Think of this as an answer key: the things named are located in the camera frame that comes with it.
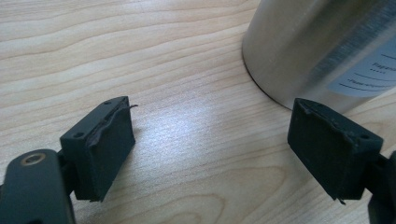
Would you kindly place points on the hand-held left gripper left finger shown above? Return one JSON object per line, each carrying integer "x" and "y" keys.
{"x": 102, "y": 152}

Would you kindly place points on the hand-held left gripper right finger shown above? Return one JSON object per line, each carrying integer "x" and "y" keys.
{"x": 327, "y": 149}

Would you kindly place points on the tall labelled stainless steel cup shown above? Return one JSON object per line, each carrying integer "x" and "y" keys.
{"x": 299, "y": 46}

